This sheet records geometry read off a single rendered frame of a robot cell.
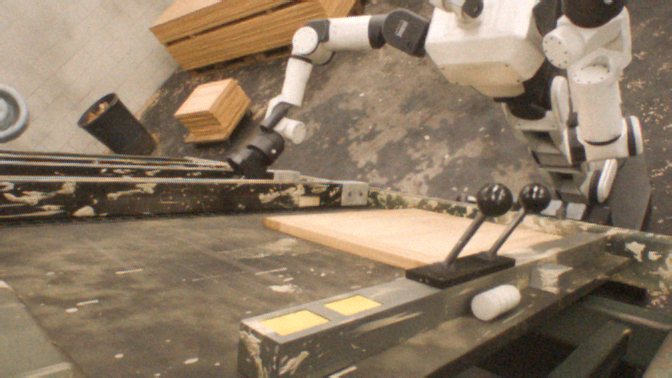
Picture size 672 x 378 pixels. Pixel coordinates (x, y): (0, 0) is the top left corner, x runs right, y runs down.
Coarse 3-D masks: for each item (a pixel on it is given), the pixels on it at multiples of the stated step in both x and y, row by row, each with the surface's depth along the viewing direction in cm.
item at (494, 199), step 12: (480, 192) 48; (492, 192) 47; (504, 192) 47; (480, 204) 48; (492, 204) 47; (504, 204) 46; (480, 216) 49; (492, 216) 48; (468, 228) 50; (468, 240) 50; (456, 252) 51; (432, 264) 52; (444, 264) 51
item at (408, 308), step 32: (512, 256) 69; (544, 256) 71; (576, 256) 85; (384, 288) 47; (416, 288) 48; (448, 288) 49; (480, 288) 55; (256, 320) 35; (352, 320) 37; (384, 320) 41; (416, 320) 45; (448, 320) 50; (256, 352) 33; (288, 352) 32; (320, 352) 35; (352, 352) 38
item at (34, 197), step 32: (0, 192) 76; (32, 192) 79; (64, 192) 83; (96, 192) 87; (128, 192) 92; (160, 192) 96; (192, 192) 102; (224, 192) 108; (256, 192) 115; (288, 192) 123; (320, 192) 132; (352, 192) 143
